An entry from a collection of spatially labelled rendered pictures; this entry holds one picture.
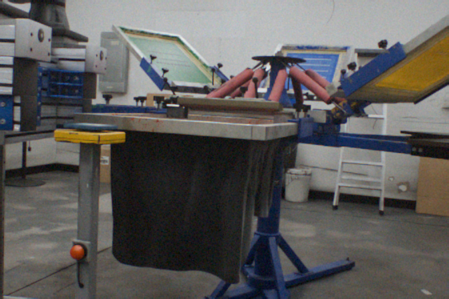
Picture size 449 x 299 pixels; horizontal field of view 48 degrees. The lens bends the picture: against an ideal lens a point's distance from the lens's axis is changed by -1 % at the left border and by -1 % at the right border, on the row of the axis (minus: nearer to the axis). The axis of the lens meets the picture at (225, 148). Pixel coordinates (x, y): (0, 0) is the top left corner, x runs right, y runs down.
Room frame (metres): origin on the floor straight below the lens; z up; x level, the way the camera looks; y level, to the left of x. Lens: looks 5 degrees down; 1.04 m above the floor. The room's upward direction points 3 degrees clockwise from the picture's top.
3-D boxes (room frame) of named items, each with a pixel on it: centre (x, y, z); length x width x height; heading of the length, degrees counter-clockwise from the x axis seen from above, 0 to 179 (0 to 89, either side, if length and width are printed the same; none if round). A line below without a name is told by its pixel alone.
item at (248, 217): (1.67, -0.12, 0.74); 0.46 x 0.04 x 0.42; 162
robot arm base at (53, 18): (1.77, 0.64, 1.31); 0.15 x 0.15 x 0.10
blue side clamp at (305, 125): (1.93, -0.28, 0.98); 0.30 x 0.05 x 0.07; 162
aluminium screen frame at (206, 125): (1.78, 0.06, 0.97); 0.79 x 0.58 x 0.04; 162
